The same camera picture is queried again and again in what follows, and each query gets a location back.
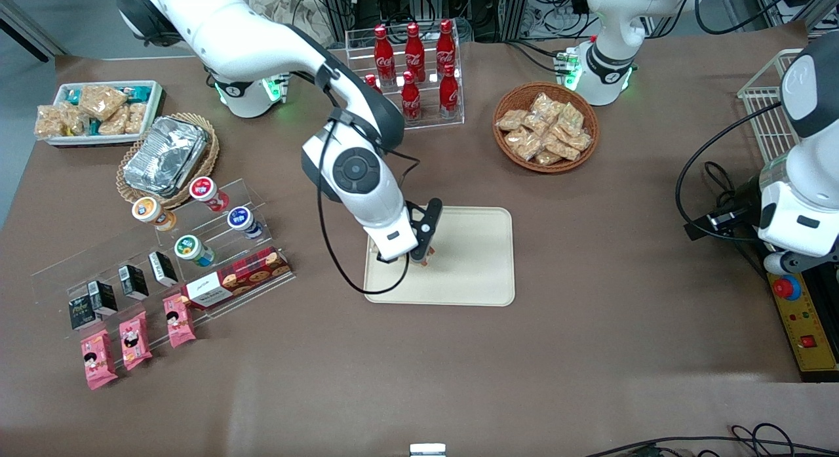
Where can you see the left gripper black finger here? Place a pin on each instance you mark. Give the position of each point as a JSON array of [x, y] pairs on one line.
[[721, 224], [747, 196]]

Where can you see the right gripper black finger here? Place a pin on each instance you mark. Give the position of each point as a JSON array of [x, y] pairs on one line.
[[429, 214], [413, 256]]

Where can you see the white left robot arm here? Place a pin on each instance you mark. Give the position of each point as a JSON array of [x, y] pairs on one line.
[[616, 24]]

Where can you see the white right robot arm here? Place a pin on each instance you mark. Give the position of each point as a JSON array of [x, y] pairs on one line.
[[229, 24]]

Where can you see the robot base connector plug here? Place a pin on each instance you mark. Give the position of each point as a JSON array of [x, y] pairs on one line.
[[567, 63], [278, 83]]

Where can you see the cream rectangular tray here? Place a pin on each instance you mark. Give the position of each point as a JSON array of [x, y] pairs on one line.
[[472, 260]]

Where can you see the clear acrylic bottle rack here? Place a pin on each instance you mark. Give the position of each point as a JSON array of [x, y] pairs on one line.
[[432, 124]]

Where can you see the round wicker basket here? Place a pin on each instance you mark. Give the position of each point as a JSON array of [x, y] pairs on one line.
[[505, 152]]

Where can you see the yellow emergency stop box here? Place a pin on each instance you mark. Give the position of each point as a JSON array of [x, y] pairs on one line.
[[803, 326]]

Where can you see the clear wrapped cracker packet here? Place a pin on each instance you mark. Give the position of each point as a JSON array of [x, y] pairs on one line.
[[116, 124], [562, 147], [511, 120], [136, 118], [74, 120], [524, 144], [101, 101], [581, 141], [547, 158], [536, 124], [543, 105], [49, 122], [571, 118]]

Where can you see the red cola bottle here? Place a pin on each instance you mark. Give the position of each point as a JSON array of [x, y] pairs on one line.
[[449, 93], [446, 47], [372, 82], [414, 50], [410, 98], [384, 54]]

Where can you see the clear acrylic stepped shelf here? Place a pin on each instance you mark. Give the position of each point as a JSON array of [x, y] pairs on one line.
[[262, 201]]

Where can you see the blue gum bottle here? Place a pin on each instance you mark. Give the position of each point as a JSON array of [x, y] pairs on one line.
[[244, 221]]

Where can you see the red plaid cookie box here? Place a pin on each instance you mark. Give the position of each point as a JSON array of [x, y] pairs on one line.
[[242, 277]]

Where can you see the red gum bottle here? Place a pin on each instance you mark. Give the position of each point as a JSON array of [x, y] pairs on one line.
[[208, 193]]

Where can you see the oval wicker basket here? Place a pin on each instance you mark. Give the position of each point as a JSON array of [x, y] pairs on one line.
[[203, 172]]

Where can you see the green gum bottle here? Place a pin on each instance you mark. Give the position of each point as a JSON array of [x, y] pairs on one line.
[[192, 249]]

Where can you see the pink cartoon snack packet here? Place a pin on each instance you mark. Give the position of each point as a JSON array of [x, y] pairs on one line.
[[98, 360], [136, 340], [178, 320]]

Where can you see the black white-label snack pack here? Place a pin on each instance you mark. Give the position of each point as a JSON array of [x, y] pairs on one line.
[[162, 268]]

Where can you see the white crumpled cloth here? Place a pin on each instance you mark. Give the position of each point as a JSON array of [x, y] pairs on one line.
[[295, 18]]

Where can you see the orange gum bottle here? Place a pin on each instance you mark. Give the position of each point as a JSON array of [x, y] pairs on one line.
[[153, 213]]

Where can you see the aluminium foil container stack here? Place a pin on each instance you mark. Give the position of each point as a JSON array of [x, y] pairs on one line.
[[164, 157]]

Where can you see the white plastic bin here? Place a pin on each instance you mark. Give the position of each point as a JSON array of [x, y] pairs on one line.
[[156, 109]]

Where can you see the teal snack packet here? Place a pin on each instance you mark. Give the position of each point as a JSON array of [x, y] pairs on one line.
[[72, 95], [137, 90]]

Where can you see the black Face snack pack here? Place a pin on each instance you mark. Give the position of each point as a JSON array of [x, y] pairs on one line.
[[82, 314]]

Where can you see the grey metal bar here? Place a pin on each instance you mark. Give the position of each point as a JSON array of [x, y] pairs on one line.
[[33, 31]]

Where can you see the silver metal bracket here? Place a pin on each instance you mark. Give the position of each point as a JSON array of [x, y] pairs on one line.
[[427, 450]]

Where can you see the aluminium profile frame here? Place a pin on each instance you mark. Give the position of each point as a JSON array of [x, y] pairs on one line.
[[341, 4]]

